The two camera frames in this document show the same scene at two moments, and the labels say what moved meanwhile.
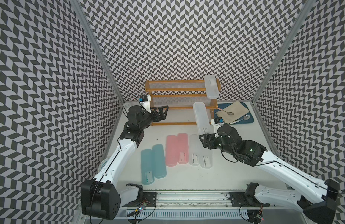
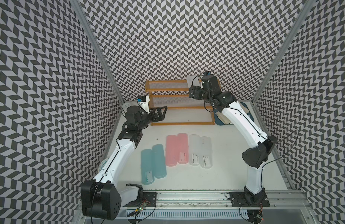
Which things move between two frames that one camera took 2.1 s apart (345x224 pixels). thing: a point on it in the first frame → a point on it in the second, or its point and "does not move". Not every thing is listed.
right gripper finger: x=204 y=141 → x=195 y=92
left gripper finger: x=163 y=115 does not move
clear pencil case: x=194 y=150 does not move
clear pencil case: x=203 y=122 → x=193 y=80
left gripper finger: x=156 y=117 does not move
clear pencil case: x=206 y=157 does not move
